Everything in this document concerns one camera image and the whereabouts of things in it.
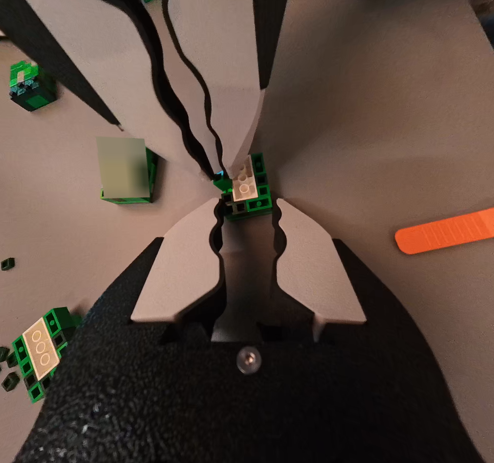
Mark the green lego foot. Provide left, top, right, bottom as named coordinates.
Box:
left=12, top=307, right=83, bottom=404
left=220, top=153, right=274, bottom=222
left=101, top=147, right=160, bottom=204

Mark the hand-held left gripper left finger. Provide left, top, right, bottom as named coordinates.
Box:
left=130, top=197, right=226, bottom=342

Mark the green pixelated lego block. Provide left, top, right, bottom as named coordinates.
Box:
left=8, top=61, right=58, bottom=112

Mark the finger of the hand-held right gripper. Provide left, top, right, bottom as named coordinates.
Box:
left=167, top=0, right=268, bottom=180
left=24, top=0, right=217, bottom=181

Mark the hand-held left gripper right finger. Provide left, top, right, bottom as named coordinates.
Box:
left=271, top=197, right=367, bottom=342

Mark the orange brick separator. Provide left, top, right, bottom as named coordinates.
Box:
left=394, top=207, right=494, bottom=255

